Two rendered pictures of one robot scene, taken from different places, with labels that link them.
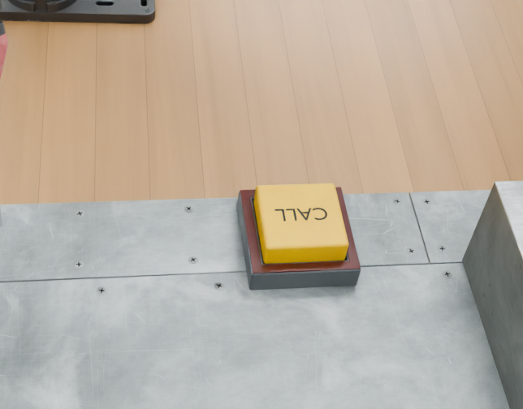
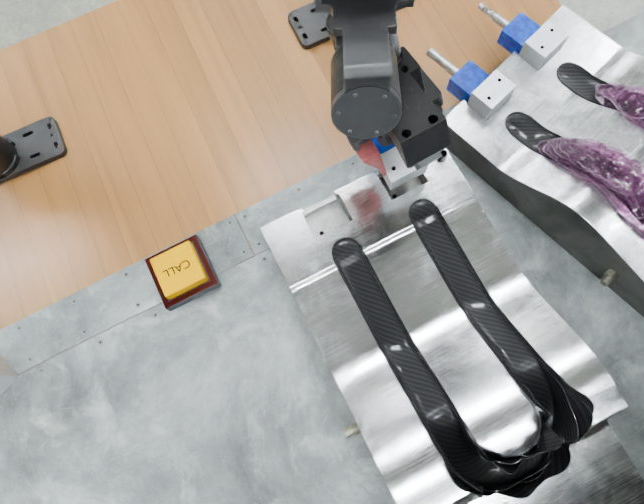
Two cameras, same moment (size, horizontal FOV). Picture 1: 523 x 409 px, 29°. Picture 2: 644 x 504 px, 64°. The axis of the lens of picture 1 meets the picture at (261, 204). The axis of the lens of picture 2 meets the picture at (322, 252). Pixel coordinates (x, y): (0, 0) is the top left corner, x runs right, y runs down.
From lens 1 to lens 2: 0.38 m
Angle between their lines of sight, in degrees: 26
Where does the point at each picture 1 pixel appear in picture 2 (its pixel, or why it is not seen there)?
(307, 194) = (176, 254)
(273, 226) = (164, 282)
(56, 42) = (21, 192)
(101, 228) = (87, 305)
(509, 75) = (272, 103)
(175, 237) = (125, 295)
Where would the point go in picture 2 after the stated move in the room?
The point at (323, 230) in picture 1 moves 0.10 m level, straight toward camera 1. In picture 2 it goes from (190, 274) to (194, 349)
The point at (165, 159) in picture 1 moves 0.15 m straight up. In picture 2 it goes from (104, 247) to (46, 213)
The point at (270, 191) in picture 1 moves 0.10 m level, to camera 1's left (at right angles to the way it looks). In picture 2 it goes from (157, 261) to (85, 277)
